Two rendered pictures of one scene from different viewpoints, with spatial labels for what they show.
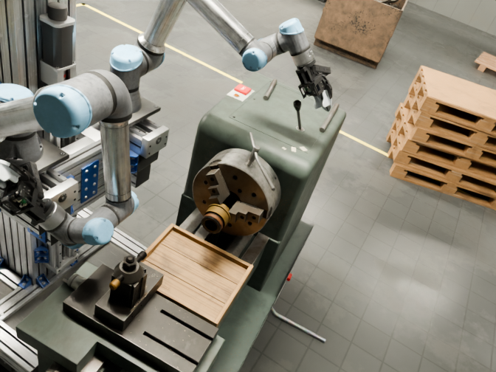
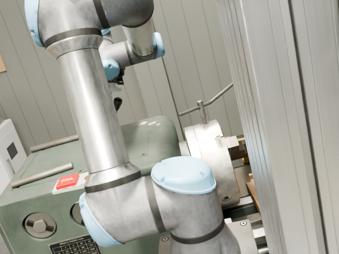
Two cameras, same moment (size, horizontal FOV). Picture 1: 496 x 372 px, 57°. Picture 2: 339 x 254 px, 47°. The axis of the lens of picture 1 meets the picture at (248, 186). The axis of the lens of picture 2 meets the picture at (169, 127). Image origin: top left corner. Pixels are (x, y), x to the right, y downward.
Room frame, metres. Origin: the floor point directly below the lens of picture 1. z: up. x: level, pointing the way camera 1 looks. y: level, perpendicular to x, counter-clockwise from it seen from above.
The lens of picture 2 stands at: (1.70, 1.26, 1.71)
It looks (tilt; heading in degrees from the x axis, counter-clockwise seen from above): 19 degrees down; 259
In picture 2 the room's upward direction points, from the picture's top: 16 degrees counter-clockwise
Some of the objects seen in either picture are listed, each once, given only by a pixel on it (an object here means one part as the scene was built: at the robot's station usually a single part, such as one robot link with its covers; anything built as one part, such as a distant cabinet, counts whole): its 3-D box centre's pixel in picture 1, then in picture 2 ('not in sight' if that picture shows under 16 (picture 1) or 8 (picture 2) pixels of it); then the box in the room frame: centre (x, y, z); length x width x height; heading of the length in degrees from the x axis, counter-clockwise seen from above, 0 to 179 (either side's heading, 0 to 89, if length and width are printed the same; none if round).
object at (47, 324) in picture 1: (125, 338); not in sight; (0.74, 0.21, 0.90); 0.53 x 0.30 x 0.06; 77
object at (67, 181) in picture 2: (242, 90); (68, 182); (1.82, 0.15, 1.26); 0.06 x 0.06 x 0.02; 77
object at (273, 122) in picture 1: (267, 150); (109, 199); (1.73, -0.04, 1.06); 0.59 x 0.48 x 0.39; 167
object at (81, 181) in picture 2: (239, 98); (78, 188); (1.80, 0.15, 1.23); 0.13 x 0.08 x 0.06; 167
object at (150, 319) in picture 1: (141, 319); not in sight; (0.79, 0.18, 0.95); 0.43 x 0.18 x 0.04; 77
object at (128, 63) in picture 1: (126, 66); (184, 193); (1.57, 0.59, 1.33); 0.13 x 0.12 x 0.14; 169
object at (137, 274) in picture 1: (128, 269); not in sight; (0.80, 0.24, 1.14); 0.08 x 0.08 x 0.03
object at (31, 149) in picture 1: (16, 139); not in sight; (1.10, 0.75, 1.21); 0.15 x 0.15 x 0.10
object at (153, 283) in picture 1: (131, 293); not in sight; (0.83, 0.24, 1.00); 0.20 x 0.10 x 0.05; 167
